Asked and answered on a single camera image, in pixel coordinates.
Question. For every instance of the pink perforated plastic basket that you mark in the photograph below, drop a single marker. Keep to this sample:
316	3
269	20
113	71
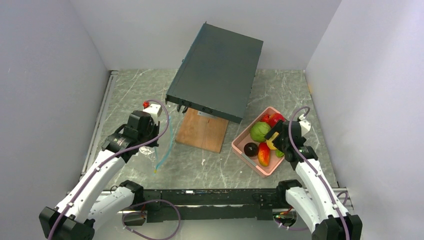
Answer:
252	161

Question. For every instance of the green toy cabbage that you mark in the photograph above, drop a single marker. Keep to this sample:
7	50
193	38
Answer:
258	131

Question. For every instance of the red toy apple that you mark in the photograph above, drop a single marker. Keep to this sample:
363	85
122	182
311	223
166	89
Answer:
274	119

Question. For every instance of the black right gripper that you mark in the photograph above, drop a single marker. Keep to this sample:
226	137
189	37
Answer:
278	128

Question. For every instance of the red orange toy mango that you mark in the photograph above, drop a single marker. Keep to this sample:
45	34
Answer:
264	154

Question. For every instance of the red toy strawberry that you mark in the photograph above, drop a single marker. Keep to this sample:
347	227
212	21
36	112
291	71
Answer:
265	118

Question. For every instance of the dark purple toy mangosteen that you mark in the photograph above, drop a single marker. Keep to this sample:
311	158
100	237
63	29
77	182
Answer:
251	149

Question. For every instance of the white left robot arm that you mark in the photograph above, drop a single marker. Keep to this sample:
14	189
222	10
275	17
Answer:
79	214

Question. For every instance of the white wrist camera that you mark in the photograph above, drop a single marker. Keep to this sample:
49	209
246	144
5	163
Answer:
305	125
154	109

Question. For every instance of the aluminium side rail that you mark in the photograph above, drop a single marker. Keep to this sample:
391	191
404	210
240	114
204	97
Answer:
101	117

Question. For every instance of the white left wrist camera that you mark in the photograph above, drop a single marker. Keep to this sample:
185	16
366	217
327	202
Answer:
154	109

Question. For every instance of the dark grey metal chassis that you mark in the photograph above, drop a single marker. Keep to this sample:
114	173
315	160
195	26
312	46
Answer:
216	75

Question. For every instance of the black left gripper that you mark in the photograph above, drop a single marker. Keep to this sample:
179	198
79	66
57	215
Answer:
154	125

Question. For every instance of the clear zip top bag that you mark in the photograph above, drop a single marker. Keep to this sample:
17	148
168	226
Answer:
157	156

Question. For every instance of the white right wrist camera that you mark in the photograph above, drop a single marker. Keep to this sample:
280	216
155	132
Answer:
305	125

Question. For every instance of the wooden cutting board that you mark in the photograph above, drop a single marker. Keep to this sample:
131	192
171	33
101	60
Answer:
203	131

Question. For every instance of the yellow toy walnut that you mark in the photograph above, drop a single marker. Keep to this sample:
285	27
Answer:
269	142

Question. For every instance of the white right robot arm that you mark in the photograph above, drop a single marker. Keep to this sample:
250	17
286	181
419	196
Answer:
313	199

